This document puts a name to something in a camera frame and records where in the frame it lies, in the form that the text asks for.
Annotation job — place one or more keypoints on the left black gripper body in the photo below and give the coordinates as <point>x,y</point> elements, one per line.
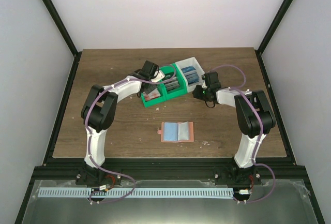
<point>149,90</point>

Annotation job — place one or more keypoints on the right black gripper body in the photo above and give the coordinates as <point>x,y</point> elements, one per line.
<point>202,95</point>

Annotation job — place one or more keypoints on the pink leather card holder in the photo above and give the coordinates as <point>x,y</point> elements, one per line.
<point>172,132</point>

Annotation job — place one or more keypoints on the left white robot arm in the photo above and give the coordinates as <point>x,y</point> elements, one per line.
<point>99,109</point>

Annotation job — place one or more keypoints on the red white card stack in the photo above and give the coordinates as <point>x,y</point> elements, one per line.
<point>151,95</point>

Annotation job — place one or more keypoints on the black card stack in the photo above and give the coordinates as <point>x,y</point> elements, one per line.
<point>172,84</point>

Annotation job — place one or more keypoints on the blue card stack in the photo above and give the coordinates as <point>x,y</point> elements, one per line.
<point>191,75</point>

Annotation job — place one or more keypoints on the left green bin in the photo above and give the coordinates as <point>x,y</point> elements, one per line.
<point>161,98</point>

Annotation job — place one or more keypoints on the green bin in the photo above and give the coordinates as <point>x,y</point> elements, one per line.
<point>175,92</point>
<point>161,98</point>

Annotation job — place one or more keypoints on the middle green bin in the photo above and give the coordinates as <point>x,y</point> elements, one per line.
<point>175,92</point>

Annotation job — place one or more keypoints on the white bin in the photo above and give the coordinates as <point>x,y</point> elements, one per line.
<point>191,62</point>

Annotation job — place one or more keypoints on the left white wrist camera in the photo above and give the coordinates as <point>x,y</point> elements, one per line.
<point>158,77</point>

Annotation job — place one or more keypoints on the black aluminium front rail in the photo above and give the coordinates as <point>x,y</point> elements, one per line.
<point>222,170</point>

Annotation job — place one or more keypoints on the right black frame post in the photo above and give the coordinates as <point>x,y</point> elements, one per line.
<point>282,10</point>

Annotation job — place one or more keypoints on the black frame post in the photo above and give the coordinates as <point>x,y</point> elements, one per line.
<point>282,10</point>
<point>60,26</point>

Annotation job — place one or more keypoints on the light blue cable duct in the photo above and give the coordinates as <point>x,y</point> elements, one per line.
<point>115,193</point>

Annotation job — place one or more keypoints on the left black frame post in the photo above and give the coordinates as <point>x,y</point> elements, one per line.
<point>60,26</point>

